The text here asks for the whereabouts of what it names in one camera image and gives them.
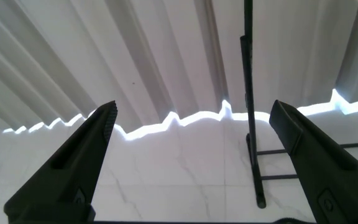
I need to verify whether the white curtain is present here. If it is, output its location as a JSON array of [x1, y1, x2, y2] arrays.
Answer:
[[0, 0, 358, 141]]

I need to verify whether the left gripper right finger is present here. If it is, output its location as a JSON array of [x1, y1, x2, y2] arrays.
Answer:
[[268, 99, 358, 224]]

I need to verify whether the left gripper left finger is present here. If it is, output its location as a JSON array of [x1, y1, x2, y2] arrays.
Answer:
[[4, 100, 118, 223]]

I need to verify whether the black clothes rack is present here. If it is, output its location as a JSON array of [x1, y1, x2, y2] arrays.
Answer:
[[239, 0, 358, 209]]

